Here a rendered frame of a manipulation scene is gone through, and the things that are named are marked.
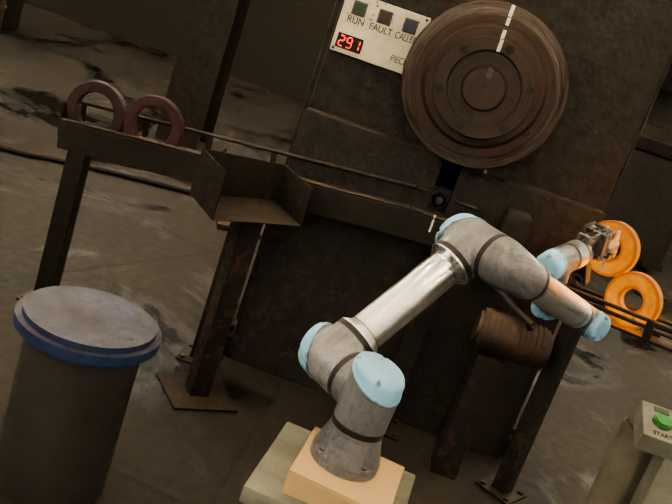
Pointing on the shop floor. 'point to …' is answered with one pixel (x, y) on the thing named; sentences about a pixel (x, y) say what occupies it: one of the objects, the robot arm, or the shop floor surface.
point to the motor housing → (499, 349)
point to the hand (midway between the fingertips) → (614, 242)
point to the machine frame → (336, 246)
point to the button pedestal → (659, 493)
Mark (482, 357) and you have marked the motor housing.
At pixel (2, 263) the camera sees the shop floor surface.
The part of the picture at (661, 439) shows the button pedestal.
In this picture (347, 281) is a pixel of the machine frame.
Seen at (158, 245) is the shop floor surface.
